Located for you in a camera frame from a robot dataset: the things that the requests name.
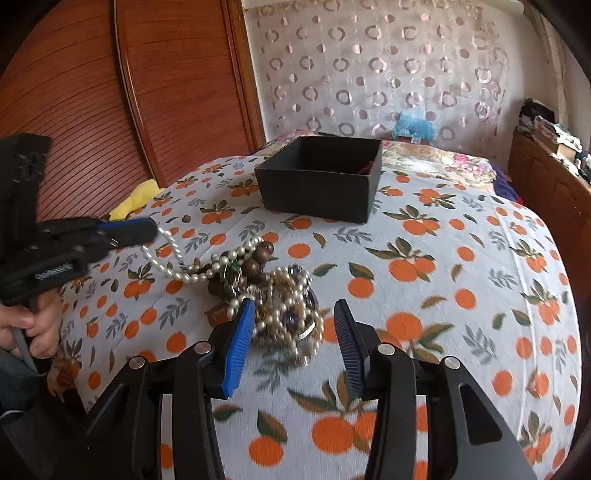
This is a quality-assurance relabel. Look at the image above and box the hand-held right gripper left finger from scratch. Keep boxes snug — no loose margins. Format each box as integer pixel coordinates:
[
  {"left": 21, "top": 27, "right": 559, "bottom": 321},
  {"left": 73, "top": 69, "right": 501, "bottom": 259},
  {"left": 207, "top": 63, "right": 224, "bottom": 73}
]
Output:
[{"left": 60, "top": 298, "right": 257, "bottom": 480}]

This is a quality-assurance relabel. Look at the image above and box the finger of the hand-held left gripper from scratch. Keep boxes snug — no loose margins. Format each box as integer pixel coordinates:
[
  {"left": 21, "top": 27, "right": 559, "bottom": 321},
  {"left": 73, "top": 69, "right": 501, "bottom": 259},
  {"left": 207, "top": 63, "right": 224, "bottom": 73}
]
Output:
[
  {"left": 44, "top": 234, "right": 124, "bottom": 273},
  {"left": 39, "top": 217, "right": 158, "bottom": 241}
]

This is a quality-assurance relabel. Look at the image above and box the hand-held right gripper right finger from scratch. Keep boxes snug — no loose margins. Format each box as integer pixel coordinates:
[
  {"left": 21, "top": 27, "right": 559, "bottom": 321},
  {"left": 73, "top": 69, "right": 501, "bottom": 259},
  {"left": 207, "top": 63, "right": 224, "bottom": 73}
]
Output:
[{"left": 332, "top": 299, "right": 539, "bottom": 480}]

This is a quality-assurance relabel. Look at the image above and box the white pearl necklace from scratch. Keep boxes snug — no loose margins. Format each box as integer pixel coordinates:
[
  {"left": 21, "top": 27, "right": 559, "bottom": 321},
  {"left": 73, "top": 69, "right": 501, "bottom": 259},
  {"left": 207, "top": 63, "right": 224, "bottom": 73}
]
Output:
[{"left": 141, "top": 226, "right": 259, "bottom": 283}]

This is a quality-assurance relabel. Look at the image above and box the pile of jewelry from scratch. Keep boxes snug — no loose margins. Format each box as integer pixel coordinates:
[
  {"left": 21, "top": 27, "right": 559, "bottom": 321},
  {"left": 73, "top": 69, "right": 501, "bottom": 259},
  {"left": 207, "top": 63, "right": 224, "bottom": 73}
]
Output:
[{"left": 226, "top": 265, "right": 326, "bottom": 367}]

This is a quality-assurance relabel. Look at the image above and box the brown wooden bead bracelet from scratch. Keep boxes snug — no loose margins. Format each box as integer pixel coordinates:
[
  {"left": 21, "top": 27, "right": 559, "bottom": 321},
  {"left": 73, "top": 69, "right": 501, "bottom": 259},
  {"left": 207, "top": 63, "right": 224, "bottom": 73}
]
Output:
[{"left": 207, "top": 242, "right": 276, "bottom": 297}]

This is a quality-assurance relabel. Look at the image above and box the black cardboard box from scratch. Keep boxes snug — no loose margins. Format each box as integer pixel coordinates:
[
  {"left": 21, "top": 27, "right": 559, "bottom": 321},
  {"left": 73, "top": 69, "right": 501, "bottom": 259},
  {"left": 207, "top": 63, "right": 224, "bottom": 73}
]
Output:
[{"left": 255, "top": 135, "right": 383, "bottom": 224}]

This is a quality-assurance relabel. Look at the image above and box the person's left hand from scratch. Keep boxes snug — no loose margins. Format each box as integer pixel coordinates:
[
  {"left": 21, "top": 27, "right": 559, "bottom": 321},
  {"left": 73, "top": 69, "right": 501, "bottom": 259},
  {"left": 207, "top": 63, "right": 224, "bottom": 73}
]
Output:
[{"left": 0, "top": 291, "right": 63, "bottom": 361}]

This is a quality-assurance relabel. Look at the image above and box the yellow plush toy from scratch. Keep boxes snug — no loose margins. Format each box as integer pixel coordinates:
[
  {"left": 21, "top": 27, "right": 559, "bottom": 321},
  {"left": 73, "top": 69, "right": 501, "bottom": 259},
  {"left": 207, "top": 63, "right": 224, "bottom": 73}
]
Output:
[{"left": 108, "top": 179, "right": 163, "bottom": 221}]

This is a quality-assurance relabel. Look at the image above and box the orange fruit print cloth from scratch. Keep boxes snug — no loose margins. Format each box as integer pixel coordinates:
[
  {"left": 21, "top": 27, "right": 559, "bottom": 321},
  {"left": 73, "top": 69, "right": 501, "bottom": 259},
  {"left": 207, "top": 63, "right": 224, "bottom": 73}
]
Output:
[{"left": 46, "top": 154, "right": 583, "bottom": 480}]

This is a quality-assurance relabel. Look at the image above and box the brown wooden wardrobe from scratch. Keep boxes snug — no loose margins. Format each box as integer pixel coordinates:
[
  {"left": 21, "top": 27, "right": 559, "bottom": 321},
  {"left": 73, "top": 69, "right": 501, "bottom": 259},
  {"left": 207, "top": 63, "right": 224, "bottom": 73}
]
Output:
[{"left": 0, "top": 0, "right": 266, "bottom": 222}]

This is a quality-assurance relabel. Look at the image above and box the person's dark clothing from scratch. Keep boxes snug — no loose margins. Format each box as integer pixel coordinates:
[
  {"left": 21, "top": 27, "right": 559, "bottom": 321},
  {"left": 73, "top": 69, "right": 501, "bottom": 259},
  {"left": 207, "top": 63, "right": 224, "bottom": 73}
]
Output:
[{"left": 0, "top": 346, "right": 90, "bottom": 480}]

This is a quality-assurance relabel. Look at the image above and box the dark blue bed sheet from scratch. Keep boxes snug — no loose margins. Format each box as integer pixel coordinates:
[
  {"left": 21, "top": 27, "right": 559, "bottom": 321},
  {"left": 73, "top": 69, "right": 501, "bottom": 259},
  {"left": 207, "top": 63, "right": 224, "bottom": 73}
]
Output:
[{"left": 490, "top": 161, "right": 526, "bottom": 205}]

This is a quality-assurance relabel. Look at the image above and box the blue plastic bag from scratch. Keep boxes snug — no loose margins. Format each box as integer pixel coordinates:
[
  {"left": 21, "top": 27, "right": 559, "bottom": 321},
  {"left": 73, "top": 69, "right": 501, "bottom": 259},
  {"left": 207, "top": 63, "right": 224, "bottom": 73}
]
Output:
[{"left": 392, "top": 111, "right": 437, "bottom": 141}]

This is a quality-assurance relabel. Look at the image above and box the brown wooden cabinet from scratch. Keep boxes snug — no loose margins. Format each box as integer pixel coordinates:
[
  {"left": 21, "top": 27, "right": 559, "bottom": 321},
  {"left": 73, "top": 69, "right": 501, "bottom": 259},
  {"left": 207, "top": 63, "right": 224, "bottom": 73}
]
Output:
[{"left": 508, "top": 129, "right": 591, "bottom": 241}]

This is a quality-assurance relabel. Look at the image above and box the circle pattern sheer curtain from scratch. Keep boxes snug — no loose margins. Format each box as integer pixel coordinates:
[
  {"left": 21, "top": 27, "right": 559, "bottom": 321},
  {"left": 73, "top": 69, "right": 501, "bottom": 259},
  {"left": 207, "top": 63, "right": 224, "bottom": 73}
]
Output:
[{"left": 242, "top": 0, "right": 513, "bottom": 153}]

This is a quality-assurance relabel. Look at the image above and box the pile of folded clothes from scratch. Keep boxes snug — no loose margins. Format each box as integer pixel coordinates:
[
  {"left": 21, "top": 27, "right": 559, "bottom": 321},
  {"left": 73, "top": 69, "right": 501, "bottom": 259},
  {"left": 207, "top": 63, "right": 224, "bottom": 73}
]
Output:
[{"left": 518, "top": 98, "right": 555, "bottom": 136}]

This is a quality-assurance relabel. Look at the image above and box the stack of books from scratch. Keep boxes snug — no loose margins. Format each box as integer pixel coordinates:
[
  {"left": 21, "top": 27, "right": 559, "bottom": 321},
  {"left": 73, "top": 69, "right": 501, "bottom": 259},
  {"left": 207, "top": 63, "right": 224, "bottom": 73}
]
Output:
[{"left": 536, "top": 117, "right": 591, "bottom": 185}]

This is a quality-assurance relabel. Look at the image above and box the white window curtain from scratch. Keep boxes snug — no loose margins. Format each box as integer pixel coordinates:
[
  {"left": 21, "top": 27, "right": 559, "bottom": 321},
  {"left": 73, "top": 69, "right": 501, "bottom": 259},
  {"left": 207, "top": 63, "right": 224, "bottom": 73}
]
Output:
[{"left": 526, "top": 4, "right": 571, "bottom": 130}]

